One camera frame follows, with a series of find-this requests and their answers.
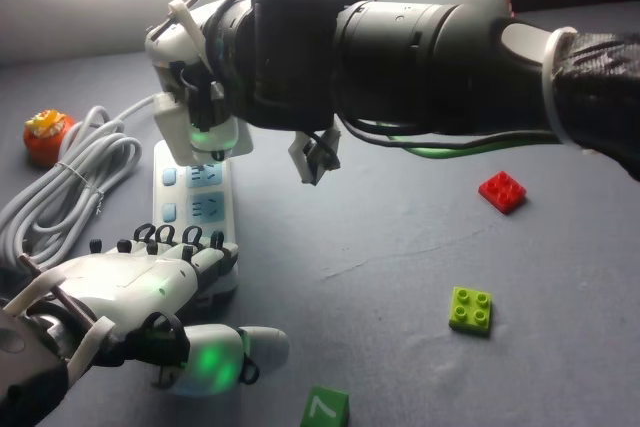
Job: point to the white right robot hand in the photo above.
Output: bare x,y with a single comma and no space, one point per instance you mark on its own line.
170,52

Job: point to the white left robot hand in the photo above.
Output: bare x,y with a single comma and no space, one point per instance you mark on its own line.
125,287

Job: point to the white charger adapter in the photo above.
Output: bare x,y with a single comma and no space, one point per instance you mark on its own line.
172,137

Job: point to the white power strip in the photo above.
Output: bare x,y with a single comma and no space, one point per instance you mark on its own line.
200,207

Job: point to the green cube with number seven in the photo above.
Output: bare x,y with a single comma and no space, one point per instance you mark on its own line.
325,409

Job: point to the grey table cloth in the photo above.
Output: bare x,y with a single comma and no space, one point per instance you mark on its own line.
400,247

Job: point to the large lime studded block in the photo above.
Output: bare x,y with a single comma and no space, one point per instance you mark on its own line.
470,314

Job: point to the red studded block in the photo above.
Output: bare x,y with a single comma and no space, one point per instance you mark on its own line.
502,194

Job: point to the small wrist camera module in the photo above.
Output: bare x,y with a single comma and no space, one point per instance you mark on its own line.
315,157

